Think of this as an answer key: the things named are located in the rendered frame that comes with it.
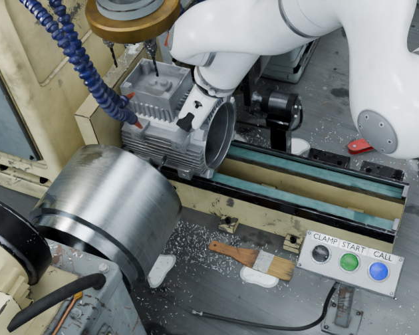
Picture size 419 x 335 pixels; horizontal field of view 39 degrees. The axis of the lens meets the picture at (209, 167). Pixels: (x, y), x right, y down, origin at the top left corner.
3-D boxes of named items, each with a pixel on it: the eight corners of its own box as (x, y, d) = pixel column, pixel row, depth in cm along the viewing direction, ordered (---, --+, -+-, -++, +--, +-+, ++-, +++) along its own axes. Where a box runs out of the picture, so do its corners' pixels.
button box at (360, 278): (298, 270, 108) (294, 266, 103) (310, 232, 109) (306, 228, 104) (394, 300, 102) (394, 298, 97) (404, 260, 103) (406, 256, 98)
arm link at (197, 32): (227, 15, 72) (160, 67, 101) (338, 42, 78) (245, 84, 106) (235, -55, 73) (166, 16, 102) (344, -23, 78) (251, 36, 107)
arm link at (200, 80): (229, 100, 104) (223, 108, 107) (248, 68, 109) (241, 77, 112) (189, 74, 103) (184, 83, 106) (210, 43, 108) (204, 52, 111)
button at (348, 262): (338, 268, 102) (337, 267, 100) (343, 252, 102) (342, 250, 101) (355, 274, 101) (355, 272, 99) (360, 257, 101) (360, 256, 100)
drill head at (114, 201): (6, 331, 116) (-49, 265, 97) (101, 192, 136) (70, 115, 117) (115, 378, 107) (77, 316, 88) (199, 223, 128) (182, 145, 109)
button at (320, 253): (310, 260, 104) (309, 258, 102) (315, 243, 104) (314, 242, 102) (327, 265, 103) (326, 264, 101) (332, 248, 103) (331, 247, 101)
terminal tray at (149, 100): (126, 111, 130) (118, 88, 124) (149, 81, 136) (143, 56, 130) (173, 125, 126) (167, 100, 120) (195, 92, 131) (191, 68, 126)
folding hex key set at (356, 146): (351, 157, 150) (351, 151, 149) (345, 148, 152) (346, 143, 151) (382, 146, 151) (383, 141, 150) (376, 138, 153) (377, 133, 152)
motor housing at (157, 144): (130, 170, 139) (112, 112, 125) (167, 116, 150) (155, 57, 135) (206, 194, 132) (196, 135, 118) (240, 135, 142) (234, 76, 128)
